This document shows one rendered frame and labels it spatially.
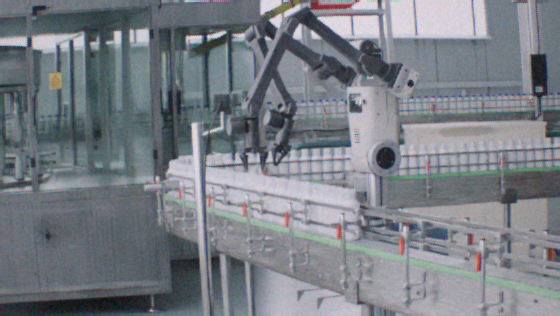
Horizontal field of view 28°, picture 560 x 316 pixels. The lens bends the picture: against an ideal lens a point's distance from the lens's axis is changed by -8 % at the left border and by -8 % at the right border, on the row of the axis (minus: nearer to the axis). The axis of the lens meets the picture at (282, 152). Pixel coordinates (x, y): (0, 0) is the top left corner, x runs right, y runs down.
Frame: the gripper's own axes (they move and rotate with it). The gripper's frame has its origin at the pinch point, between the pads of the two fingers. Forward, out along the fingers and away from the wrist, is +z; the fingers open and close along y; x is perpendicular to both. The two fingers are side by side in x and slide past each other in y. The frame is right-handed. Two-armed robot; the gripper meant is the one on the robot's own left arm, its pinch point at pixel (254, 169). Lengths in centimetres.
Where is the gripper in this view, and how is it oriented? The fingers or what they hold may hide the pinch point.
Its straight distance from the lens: 481.4
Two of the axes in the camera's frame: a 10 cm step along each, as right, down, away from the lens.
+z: 0.5, 10.0, 0.6
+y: 9.3, -0.7, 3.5
